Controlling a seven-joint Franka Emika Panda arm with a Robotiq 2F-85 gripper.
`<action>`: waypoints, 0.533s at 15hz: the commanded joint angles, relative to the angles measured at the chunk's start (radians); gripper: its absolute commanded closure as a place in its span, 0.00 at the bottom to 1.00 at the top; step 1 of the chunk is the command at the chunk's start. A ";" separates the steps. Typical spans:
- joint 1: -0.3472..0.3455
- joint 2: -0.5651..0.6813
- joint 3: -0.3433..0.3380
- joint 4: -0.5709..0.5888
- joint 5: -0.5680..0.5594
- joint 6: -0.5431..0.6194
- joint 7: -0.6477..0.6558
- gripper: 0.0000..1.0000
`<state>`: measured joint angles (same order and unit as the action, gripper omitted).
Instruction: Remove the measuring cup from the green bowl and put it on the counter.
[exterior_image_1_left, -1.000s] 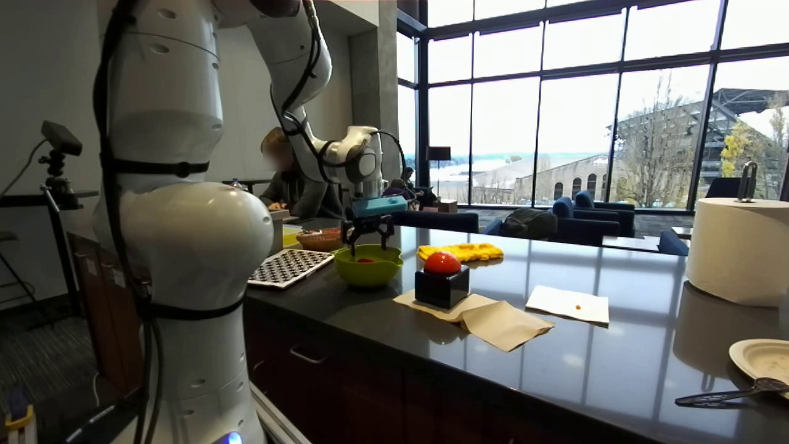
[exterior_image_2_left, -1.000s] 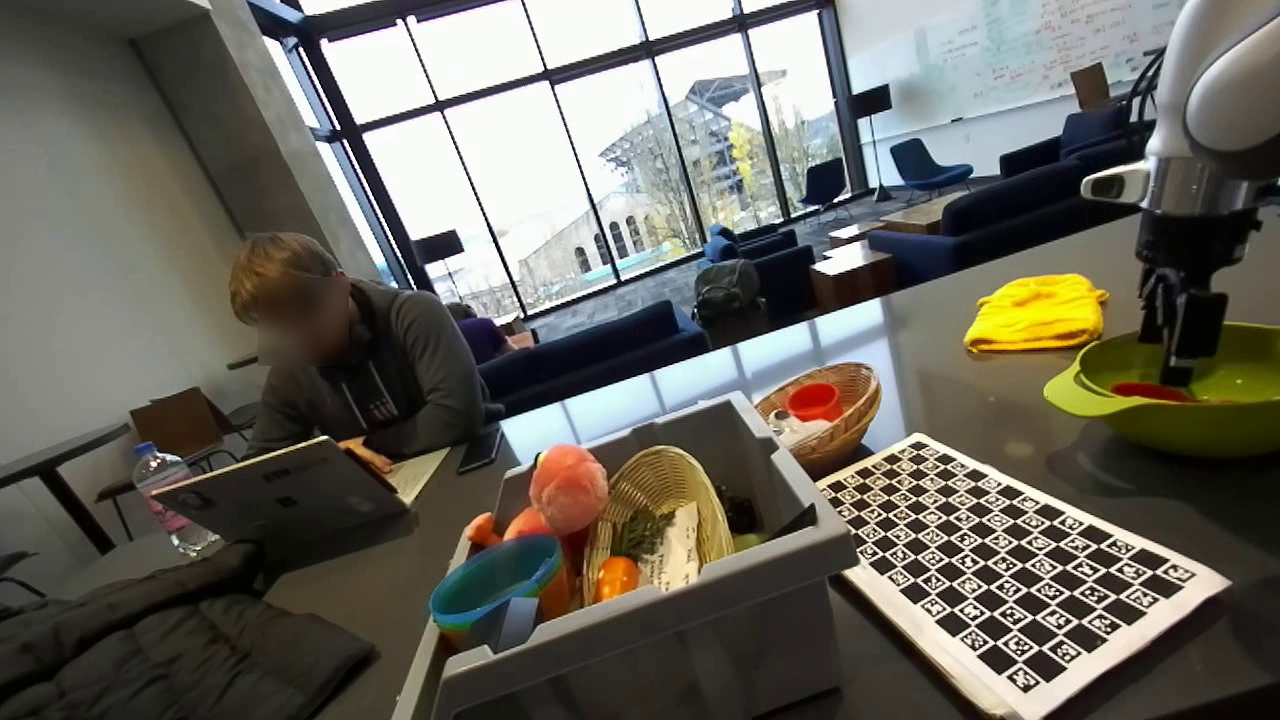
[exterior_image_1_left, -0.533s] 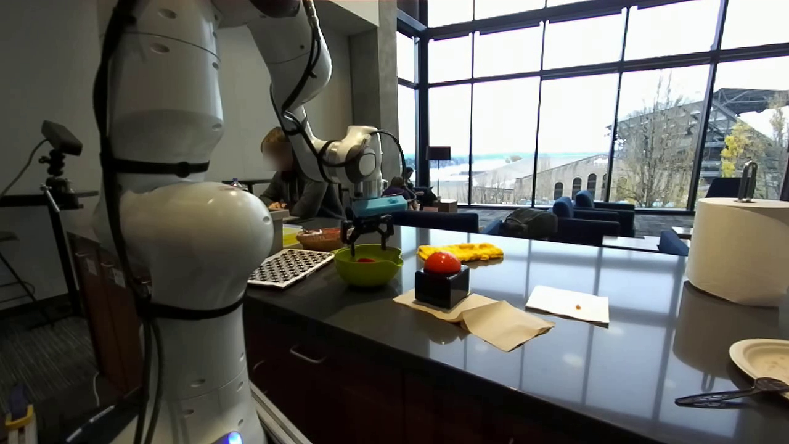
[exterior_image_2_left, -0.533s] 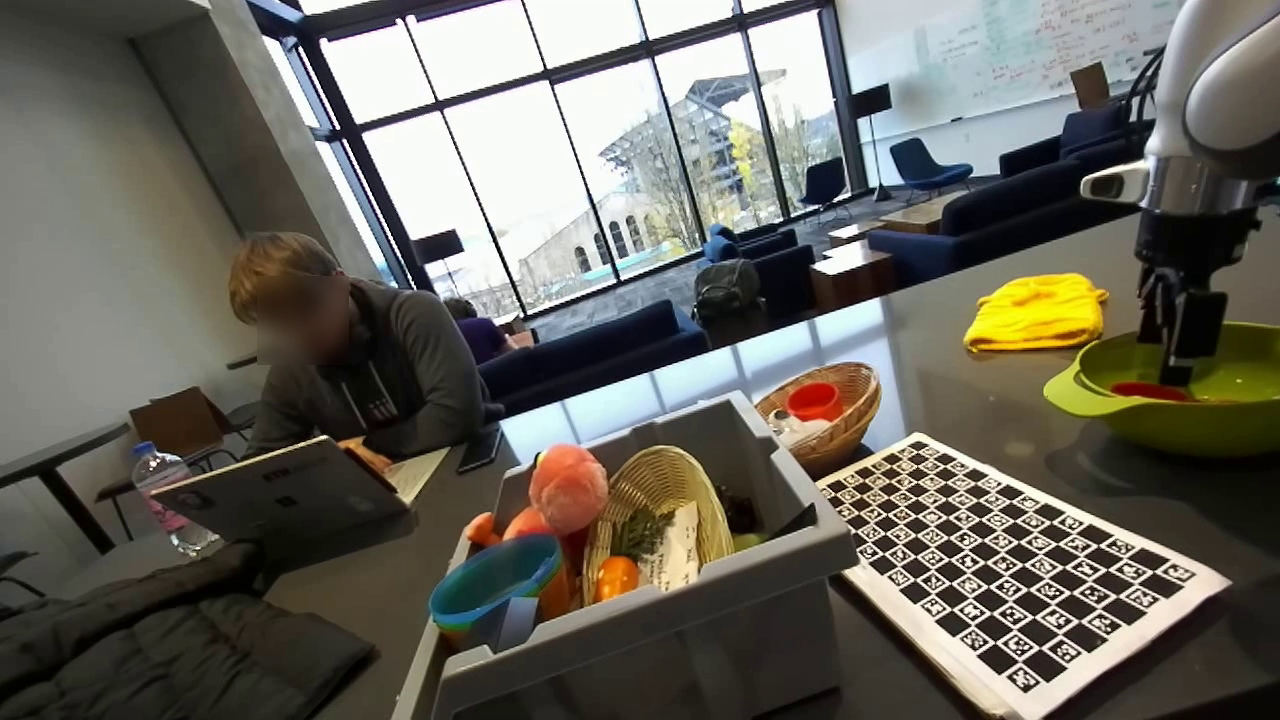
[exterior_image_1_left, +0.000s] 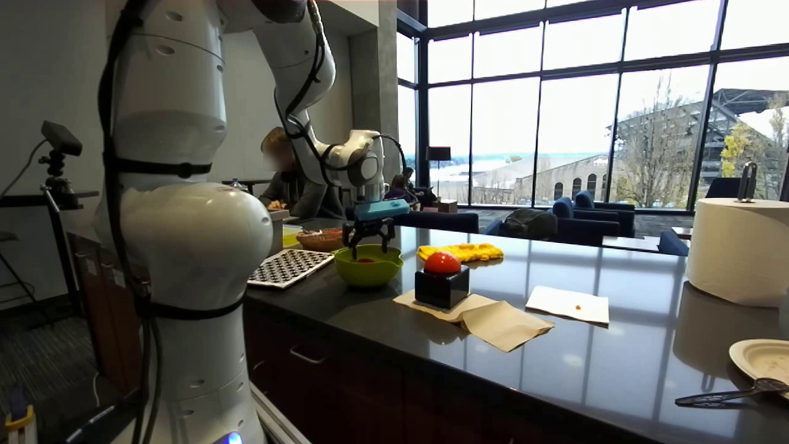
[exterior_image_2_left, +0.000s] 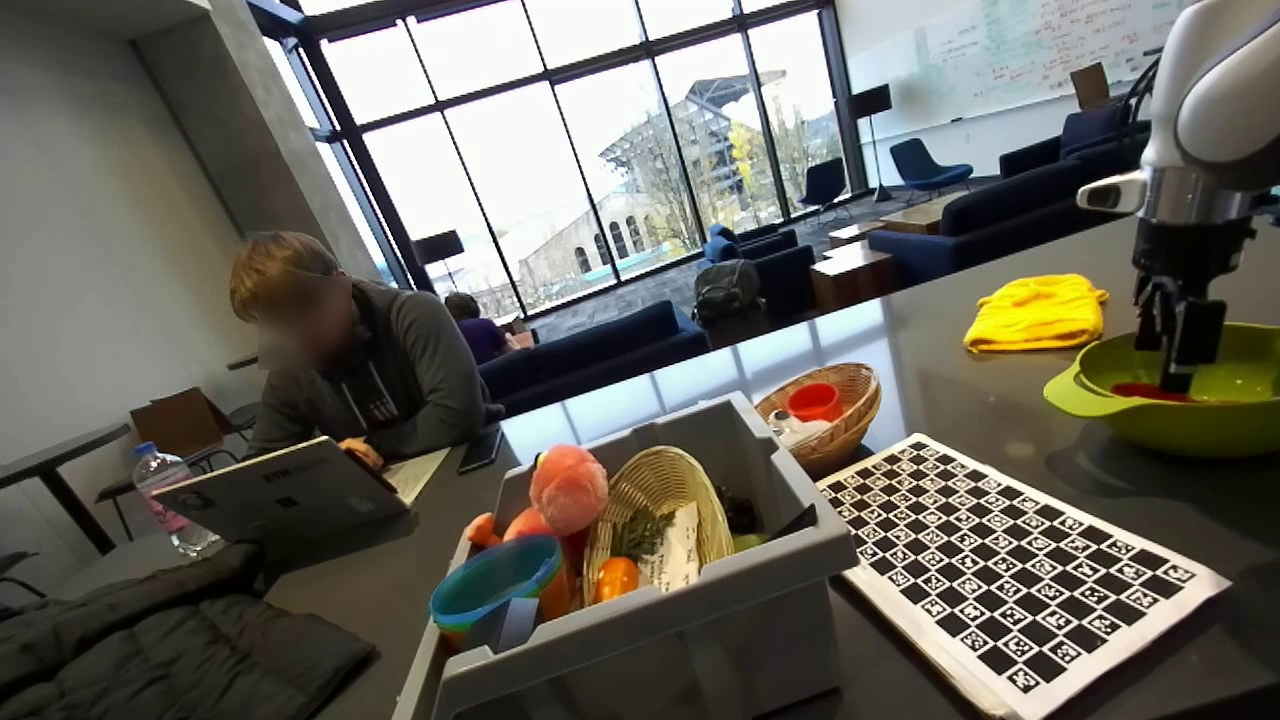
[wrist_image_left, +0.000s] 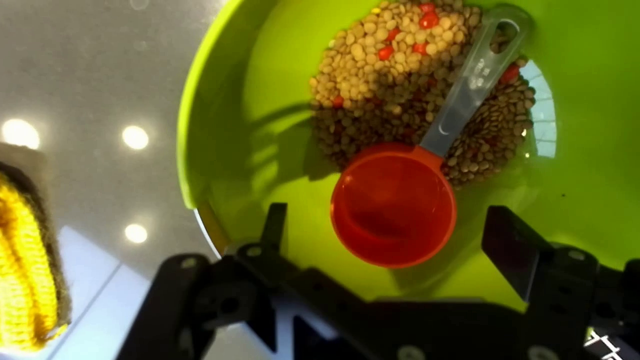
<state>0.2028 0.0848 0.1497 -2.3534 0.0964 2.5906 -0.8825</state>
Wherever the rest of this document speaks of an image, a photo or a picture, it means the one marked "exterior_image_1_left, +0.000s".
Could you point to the crumpled brown napkin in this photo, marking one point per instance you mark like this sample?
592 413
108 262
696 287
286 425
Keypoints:
770 382

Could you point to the red toy tomato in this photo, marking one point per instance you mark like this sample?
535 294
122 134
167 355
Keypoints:
441 262

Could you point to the navy blue sofa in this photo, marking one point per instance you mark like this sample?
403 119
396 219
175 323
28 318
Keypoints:
445 219

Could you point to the white plate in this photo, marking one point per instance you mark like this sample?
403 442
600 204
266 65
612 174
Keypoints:
764 359

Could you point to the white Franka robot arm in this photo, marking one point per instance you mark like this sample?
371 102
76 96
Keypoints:
197 246

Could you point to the blue cushion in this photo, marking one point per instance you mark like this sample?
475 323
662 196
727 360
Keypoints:
670 241

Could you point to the blue armchair with cushions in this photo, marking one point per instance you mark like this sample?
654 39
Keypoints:
606 217

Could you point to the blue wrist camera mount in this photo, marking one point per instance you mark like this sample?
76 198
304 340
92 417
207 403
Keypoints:
378 207

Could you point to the green plastic bowl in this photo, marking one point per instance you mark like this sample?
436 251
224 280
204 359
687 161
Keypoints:
364 273

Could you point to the black camera on stand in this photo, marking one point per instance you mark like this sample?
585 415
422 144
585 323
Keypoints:
62 139

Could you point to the yellow cloth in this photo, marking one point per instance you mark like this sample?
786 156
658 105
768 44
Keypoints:
472 251

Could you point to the white paper napkin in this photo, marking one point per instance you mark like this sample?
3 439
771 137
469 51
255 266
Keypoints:
568 302

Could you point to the dark backpack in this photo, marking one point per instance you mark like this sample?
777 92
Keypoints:
530 225

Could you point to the yellow clamp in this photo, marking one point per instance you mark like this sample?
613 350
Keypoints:
20 420

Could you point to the person in dark top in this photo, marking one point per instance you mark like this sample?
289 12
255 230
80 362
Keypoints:
399 191

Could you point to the dark metal utensil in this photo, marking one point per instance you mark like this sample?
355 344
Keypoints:
711 397

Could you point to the checkerboard calibration board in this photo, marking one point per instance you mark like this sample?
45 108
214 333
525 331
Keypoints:
286 266

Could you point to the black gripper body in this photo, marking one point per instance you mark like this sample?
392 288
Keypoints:
371 230

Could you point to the white paper towel roll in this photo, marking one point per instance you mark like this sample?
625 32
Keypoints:
739 249

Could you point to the small yellow container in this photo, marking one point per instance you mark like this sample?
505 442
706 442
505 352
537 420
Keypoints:
289 238

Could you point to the black cube box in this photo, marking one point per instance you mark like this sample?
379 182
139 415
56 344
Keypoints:
441 287

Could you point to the dark wood counter cabinet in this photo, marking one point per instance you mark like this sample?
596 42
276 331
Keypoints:
346 386

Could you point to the seated person in grey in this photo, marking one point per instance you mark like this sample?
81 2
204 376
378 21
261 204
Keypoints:
276 145

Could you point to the black window frame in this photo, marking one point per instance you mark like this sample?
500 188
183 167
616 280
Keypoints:
711 54

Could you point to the brown paper napkin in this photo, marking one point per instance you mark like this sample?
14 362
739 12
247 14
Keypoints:
505 323
410 302

